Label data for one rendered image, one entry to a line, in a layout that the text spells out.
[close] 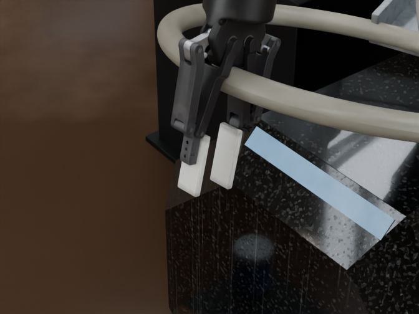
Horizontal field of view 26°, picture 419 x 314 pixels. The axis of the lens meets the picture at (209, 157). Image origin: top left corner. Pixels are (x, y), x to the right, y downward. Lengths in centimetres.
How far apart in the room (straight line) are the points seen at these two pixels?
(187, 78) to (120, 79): 230
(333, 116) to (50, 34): 268
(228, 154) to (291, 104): 13
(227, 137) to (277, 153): 52
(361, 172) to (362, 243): 12
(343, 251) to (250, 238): 22
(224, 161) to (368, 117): 19
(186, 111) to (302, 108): 12
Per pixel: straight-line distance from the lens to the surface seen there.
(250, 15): 92
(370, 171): 147
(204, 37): 92
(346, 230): 143
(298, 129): 154
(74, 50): 341
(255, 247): 159
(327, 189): 146
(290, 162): 151
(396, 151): 152
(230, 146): 101
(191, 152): 96
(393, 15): 141
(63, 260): 252
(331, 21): 135
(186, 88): 93
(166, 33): 106
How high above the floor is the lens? 173
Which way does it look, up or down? 37 degrees down
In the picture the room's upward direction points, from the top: straight up
